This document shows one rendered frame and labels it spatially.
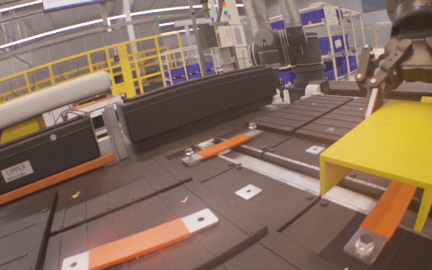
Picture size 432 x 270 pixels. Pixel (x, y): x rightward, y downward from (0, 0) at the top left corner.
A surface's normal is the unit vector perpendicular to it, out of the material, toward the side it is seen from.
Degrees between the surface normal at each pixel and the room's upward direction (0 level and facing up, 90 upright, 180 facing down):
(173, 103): 90
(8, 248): 0
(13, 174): 90
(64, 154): 90
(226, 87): 90
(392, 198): 0
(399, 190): 0
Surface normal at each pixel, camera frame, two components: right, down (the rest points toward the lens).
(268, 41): -0.29, 0.40
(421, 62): -0.69, -0.51
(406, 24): -0.51, 0.85
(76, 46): 0.52, 0.14
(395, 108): -0.20, -0.94
